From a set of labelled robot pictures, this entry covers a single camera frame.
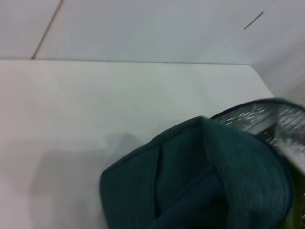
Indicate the dark teal insulated lunch bag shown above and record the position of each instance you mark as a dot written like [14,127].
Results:
[190,179]

